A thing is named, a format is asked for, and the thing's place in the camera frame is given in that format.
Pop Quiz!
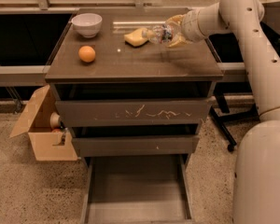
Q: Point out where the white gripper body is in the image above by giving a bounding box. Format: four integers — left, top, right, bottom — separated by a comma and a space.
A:
181, 8, 207, 43

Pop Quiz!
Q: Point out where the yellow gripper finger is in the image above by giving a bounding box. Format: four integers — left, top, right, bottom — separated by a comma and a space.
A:
168, 35, 189, 48
166, 14, 184, 25

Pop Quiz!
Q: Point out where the clear plastic water bottle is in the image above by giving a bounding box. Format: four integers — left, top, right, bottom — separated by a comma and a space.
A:
142, 23, 179, 45

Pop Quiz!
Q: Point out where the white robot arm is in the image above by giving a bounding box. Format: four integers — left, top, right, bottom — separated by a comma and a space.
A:
171, 0, 280, 224

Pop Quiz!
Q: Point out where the top grey drawer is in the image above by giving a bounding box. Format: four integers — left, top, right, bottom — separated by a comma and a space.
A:
56, 99, 210, 127

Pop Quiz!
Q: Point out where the grey drawer cabinet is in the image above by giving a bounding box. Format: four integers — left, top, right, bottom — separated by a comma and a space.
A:
45, 7, 224, 224

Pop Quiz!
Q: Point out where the middle grey drawer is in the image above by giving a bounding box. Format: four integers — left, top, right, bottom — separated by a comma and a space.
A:
72, 135, 199, 157

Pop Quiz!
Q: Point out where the bottom grey open drawer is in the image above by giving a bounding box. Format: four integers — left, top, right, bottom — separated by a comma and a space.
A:
79, 155, 194, 224

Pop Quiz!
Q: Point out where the yellow sponge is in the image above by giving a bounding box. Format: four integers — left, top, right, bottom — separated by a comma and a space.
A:
124, 28, 148, 47

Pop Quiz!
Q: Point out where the black side table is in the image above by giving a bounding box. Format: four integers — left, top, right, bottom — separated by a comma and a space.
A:
208, 0, 280, 153

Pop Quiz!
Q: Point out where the white ceramic bowl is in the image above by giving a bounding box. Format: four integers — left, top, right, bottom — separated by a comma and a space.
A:
71, 13, 103, 38

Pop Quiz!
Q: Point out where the orange fruit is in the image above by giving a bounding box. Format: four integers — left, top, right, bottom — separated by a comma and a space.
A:
78, 46, 96, 63

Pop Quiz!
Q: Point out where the white round object in box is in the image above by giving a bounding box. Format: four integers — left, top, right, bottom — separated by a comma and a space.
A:
49, 112, 61, 129

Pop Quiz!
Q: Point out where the open cardboard box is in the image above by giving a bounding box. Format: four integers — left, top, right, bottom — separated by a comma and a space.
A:
10, 85, 77, 161

